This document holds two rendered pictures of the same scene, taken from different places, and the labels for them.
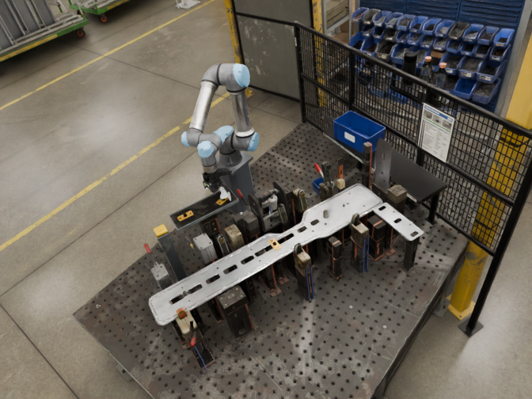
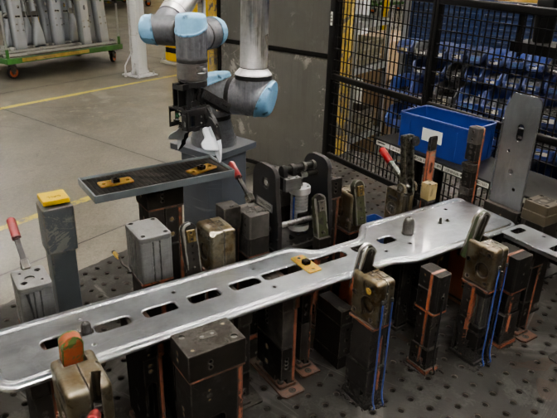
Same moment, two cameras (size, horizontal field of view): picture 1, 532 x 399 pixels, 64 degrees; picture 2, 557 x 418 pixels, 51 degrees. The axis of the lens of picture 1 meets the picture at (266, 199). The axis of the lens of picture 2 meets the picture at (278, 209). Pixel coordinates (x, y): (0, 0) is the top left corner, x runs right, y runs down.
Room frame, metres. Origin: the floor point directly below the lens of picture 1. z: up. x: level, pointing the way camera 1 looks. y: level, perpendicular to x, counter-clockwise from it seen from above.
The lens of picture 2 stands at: (0.26, 0.28, 1.70)
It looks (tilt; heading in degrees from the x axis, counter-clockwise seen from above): 24 degrees down; 350
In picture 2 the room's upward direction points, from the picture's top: 2 degrees clockwise
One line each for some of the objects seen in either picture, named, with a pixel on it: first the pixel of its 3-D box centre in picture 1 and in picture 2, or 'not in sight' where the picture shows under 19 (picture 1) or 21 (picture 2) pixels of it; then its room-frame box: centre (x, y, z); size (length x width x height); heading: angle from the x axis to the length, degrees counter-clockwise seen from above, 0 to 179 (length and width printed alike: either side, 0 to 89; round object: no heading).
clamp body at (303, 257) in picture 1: (304, 274); (367, 337); (1.35, -0.13, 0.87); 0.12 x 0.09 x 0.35; 24
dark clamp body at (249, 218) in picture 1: (254, 238); (252, 272); (1.65, 0.11, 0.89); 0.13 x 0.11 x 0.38; 24
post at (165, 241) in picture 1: (172, 257); (65, 284); (1.59, 0.58, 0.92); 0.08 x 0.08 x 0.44; 24
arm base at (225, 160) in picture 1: (229, 153); (213, 127); (2.16, 0.18, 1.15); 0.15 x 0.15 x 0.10
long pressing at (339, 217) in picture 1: (272, 247); (301, 269); (1.47, 0.01, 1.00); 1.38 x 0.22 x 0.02; 114
